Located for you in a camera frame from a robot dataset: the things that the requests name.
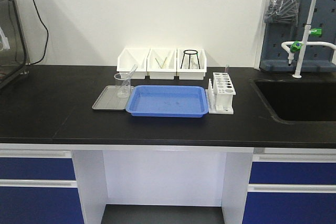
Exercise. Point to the clear glass test tube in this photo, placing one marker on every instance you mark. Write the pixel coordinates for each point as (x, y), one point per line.
(132, 72)

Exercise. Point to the white test tube rack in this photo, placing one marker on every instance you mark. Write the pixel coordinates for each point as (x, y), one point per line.
(220, 94)

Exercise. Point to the grey pegboard drying rack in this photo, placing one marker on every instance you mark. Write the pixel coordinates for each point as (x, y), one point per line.
(317, 58)

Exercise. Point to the blue plastic tray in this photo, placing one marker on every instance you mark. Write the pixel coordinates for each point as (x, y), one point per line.
(168, 101)

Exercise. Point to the yellow green plastic droppers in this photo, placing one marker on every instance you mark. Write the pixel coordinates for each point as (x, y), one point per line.
(161, 62)

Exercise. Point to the middle white storage bin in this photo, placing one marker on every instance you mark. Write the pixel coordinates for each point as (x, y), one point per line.
(167, 73)

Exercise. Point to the white storage bin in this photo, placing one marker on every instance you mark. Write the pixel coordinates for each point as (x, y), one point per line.
(191, 74)
(167, 73)
(133, 56)

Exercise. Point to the right white storage bin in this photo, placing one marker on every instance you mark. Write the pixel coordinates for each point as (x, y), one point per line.
(191, 74)

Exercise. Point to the glass flask in bin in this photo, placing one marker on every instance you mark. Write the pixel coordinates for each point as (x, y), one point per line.
(193, 61)

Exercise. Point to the left white storage bin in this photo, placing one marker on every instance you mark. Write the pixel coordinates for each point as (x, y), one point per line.
(133, 56)

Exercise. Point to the grey metal tray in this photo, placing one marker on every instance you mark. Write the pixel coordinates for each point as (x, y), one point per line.
(108, 100)

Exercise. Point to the black lab sink basin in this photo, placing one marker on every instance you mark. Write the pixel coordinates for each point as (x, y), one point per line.
(297, 101)

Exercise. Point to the upper right blue drawer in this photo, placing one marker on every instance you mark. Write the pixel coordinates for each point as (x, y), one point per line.
(292, 173)

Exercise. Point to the blue drawer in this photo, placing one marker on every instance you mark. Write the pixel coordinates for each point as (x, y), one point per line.
(40, 205)
(292, 173)
(289, 208)
(37, 168)

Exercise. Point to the white gooseneck lab faucet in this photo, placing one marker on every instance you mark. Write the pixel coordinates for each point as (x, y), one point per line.
(291, 47)

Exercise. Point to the lower right blue drawer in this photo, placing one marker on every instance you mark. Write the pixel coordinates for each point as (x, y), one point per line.
(289, 208)

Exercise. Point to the upper left blue drawer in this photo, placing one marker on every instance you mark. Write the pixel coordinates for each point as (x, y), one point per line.
(37, 168)

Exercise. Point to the lower left blue drawer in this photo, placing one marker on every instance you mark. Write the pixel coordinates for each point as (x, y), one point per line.
(40, 205)

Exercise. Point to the black wire tripod stand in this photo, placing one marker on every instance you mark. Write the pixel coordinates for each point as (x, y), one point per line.
(186, 53)

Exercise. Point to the steel equipment frame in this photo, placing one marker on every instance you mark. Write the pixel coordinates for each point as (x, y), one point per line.
(14, 55)

